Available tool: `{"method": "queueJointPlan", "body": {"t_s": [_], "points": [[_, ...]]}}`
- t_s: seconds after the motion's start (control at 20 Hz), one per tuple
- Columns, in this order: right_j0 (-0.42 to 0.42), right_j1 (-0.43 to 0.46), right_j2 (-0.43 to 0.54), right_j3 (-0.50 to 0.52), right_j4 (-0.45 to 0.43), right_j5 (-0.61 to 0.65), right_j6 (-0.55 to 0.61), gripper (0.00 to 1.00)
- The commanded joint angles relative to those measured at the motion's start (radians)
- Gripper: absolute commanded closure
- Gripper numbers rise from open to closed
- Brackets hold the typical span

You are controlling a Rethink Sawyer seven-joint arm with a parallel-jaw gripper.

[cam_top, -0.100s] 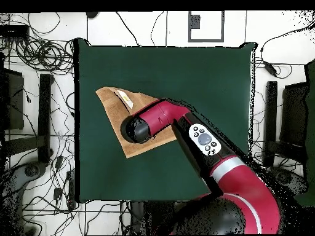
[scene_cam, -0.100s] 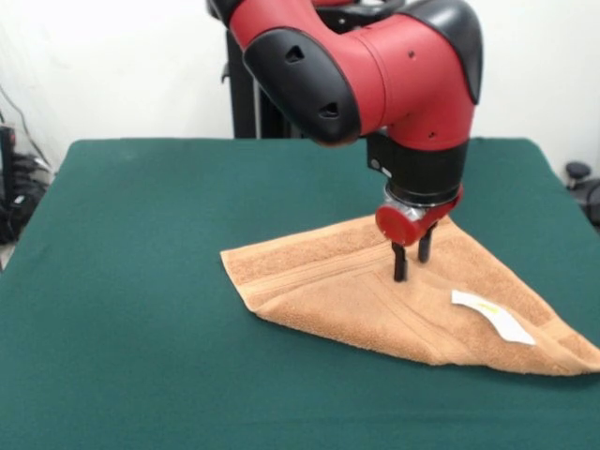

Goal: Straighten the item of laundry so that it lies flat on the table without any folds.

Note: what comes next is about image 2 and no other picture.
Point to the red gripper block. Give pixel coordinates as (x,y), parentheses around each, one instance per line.
(398,225)

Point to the grey chair base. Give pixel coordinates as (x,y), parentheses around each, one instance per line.
(577,171)

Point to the dark green table cloth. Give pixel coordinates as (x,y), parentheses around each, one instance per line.
(140,281)

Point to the black equipment pile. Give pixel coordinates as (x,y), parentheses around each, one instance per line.
(19,220)

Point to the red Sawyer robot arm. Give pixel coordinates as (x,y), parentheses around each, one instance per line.
(375,70)

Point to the tan terry towel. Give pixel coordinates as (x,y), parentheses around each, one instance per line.
(351,300)

